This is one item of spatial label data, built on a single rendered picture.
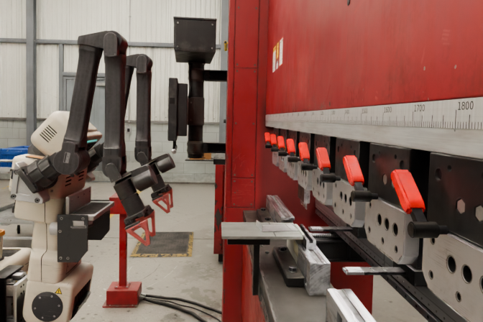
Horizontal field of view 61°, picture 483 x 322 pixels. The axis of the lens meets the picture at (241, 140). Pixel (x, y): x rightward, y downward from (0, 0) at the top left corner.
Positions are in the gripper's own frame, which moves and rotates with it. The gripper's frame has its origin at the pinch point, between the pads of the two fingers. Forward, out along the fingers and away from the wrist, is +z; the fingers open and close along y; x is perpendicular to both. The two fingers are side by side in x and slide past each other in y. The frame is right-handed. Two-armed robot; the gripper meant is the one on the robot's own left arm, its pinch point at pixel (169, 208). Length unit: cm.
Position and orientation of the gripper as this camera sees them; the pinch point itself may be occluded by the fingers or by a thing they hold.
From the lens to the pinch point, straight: 176.7
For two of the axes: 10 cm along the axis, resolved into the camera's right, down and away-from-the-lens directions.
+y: -0.3, -0.5, 10.0
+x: -9.0, 4.3, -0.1
